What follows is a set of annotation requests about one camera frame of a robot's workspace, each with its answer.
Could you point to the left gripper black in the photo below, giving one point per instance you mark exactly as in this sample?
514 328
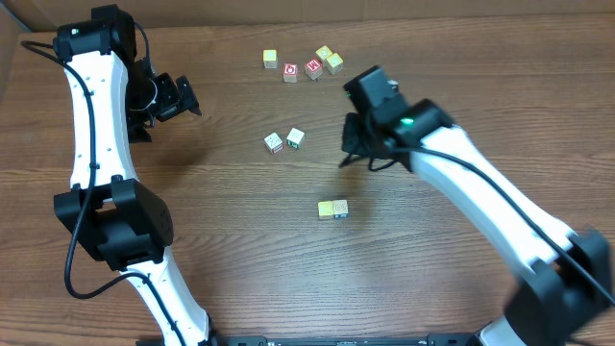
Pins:
179 96

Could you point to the tan wooden block blue side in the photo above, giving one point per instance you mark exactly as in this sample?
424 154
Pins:
340 208

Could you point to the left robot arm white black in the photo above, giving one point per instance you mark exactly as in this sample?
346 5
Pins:
116 97

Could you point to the red wooden block letter O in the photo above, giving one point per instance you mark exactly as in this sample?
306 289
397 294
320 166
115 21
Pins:
290 73

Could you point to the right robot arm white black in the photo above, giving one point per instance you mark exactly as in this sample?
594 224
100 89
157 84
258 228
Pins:
564 279

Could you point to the white wooden block green side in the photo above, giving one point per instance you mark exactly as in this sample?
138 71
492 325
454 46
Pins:
295 138

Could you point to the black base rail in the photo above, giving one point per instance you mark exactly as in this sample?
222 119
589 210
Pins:
336 340

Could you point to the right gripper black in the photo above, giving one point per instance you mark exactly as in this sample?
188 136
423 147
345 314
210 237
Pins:
350 135

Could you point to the red wooden block letter E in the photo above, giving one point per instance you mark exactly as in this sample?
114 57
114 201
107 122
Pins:
314 69

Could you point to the white wooden block red drawing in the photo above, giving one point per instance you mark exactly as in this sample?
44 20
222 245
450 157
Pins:
273 143

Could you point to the yellow wooden block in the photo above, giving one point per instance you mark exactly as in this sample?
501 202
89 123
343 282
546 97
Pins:
270 59
334 63
323 53
325 210

